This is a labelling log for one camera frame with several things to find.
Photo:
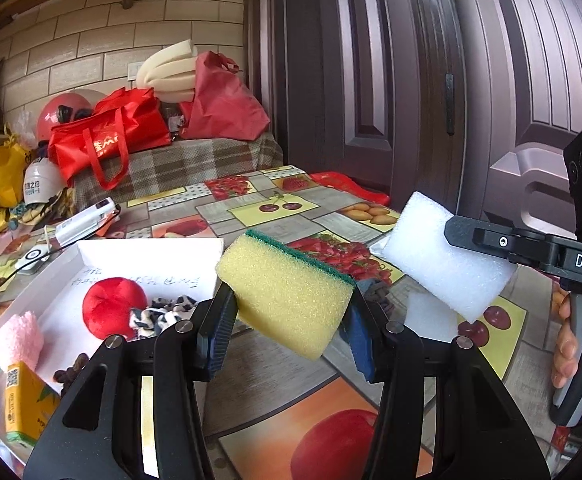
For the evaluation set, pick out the white wall socket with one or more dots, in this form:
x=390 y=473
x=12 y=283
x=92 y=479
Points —
x=134 y=71

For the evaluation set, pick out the white cardboard box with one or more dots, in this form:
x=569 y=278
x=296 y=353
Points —
x=66 y=310

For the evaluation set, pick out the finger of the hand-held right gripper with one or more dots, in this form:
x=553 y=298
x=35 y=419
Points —
x=531 y=250

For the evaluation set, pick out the yellow green paper carton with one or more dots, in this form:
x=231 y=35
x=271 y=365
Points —
x=28 y=410

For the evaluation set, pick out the cream foam roll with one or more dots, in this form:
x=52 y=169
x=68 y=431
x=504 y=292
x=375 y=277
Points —
x=168 y=67

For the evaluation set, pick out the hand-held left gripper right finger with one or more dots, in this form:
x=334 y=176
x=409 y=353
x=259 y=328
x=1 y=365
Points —
x=363 y=355

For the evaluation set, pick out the yellow shopping bag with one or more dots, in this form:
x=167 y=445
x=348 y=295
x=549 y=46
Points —
x=6 y=170

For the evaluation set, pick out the yellow green scouring sponge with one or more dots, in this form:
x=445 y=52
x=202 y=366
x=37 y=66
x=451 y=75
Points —
x=281 y=290

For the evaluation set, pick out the red plastic bag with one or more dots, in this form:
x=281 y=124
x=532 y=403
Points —
x=221 y=105

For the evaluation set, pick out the white foam block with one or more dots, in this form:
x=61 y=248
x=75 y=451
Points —
x=436 y=255

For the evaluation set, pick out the white round device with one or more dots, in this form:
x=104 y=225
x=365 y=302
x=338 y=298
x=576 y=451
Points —
x=33 y=257

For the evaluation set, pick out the dark grey cloth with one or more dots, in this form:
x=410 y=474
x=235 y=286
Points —
x=373 y=290

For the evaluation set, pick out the person's right hand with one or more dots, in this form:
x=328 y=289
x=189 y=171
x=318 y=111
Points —
x=561 y=355

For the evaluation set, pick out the white helmet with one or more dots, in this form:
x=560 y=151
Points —
x=43 y=180

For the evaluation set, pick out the pink fluffy puff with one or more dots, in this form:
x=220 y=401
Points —
x=18 y=340

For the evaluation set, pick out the red helmet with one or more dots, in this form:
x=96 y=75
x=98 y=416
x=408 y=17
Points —
x=53 y=115

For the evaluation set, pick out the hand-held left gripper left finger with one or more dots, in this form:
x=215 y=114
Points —
x=216 y=340

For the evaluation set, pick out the brown plaid blanket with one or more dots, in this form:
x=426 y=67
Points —
x=196 y=160

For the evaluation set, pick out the black white patterned scrunchie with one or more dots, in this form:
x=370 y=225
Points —
x=166 y=310

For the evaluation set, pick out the white foam sheet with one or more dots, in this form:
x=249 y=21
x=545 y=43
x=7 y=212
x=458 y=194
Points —
x=431 y=317

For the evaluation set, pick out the fruit print tablecloth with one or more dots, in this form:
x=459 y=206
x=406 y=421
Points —
x=271 y=360

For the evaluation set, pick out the red tote bag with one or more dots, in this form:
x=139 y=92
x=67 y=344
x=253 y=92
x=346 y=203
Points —
x=121 y=130

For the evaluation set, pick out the red plush apple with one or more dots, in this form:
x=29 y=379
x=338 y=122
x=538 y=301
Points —
x=111 y=310

